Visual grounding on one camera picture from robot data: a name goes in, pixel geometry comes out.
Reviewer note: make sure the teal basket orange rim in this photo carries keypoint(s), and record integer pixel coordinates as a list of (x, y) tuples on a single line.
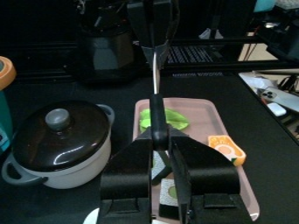
[(4, 116)]

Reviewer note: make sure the white earbud case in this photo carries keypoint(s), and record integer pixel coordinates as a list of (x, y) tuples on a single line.
[(276, 109)]

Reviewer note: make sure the silver smartphone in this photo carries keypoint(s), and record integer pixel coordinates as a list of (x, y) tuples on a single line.
[(281, 97)]

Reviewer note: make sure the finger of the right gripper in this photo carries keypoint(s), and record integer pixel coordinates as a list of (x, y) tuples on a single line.
[(163, 57), (146, 55)]

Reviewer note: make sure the black metal frame rail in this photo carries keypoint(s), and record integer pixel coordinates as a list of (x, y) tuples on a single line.
[(233, 64)]

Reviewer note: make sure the light round plate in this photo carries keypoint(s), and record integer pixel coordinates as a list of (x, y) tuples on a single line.
[(92, 217)]

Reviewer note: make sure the black slotted grille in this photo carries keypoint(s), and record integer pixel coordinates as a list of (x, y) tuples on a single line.
[(191, 54)]

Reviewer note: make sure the white crumpled paper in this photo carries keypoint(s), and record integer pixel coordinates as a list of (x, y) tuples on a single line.
[(255, 80)]

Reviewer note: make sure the white toy cooking pot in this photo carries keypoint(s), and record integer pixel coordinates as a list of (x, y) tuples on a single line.
[(77, 175)]

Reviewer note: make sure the green toy starfruit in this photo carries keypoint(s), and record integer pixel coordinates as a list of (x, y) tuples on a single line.
[(176, 119)]

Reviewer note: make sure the yellow toy pepper half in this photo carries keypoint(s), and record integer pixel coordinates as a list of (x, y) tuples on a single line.
[(227, 150)]

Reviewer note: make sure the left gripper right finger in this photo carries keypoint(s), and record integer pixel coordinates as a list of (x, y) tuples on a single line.
[(205, 175)]

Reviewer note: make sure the pinkish cutting board tray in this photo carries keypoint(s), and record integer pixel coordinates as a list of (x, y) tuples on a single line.
[(201, 116)]

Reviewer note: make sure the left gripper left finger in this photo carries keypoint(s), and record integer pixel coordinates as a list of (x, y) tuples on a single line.
[(124, 180)]

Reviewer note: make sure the white speckled sushi piece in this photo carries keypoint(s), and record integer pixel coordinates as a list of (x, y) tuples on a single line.
[(160, 166)]

